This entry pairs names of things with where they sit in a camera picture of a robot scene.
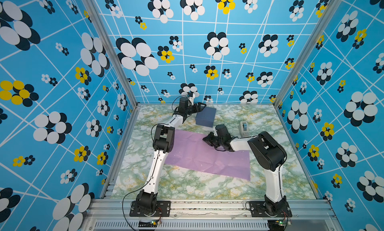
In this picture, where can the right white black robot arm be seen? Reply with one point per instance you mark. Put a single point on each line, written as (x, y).
(270, 155)

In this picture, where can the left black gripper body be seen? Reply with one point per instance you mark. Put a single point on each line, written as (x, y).
(187, 112)

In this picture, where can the left green circuit board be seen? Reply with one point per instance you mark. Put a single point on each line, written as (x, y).
(149, 224)

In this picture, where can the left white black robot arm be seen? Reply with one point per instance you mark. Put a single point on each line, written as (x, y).
(163, 143)

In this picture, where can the dark blue gift box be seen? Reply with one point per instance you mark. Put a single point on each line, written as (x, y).
(206, 117)

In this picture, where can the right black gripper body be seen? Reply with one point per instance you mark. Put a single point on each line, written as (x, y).
(220, 142)

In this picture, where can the purple wrapping paper sheet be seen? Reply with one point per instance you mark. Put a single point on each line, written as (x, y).
(191, 152)

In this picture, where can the aluminium front rail frame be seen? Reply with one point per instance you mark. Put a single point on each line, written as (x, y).
(210, 215)

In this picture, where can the green circuit board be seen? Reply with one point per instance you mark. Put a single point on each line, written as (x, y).
(149, 224)
(276, 225)

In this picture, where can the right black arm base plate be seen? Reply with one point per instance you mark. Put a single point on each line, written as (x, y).
(262, 209)

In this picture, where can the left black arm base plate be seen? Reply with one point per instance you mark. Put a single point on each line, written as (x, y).
(160, 209)

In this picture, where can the white tape dispenser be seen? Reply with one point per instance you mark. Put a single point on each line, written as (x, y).
(244, 129)

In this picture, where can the right green circuit board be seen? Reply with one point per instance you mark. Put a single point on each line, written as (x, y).
(276, 225)

